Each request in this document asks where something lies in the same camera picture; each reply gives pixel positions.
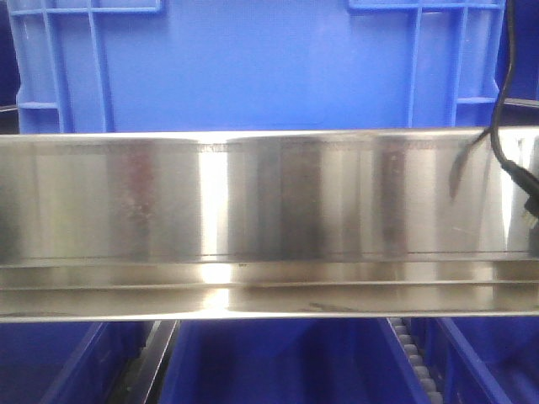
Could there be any lower right roller track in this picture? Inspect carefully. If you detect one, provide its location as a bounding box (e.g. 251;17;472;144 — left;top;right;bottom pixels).
388;317;443;403

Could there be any lower left roller track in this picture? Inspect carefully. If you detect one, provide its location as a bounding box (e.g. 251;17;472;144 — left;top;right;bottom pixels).
107;320;180;403

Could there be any stainless steel shelf front rail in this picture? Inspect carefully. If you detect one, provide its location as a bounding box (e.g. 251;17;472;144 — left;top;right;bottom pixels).
1;128;538;322

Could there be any lower right dark blue bin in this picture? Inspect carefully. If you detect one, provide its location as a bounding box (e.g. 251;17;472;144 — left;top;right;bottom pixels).
408;316;538;403

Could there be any roller track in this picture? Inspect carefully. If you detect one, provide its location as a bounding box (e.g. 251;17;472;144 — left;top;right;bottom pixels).
107;320;180;403
388;317;443;403

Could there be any lower middle dark blue bin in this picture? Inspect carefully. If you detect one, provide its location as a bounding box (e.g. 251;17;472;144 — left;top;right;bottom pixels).
159;318;430;403

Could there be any large light blue bin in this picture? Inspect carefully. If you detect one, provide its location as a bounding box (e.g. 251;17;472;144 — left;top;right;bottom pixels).
5;1;505;134

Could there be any lower left dark blue bin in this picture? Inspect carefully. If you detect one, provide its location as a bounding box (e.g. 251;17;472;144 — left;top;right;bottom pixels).
1;322;152;403

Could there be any dark blue bin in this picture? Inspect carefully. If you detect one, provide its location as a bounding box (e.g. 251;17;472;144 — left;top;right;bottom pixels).
1;322;152;403
159;318;430;403
408;316;538;403

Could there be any black cable with connector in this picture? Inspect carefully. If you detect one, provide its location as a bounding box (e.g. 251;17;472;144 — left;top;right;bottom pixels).
490;0;539;231

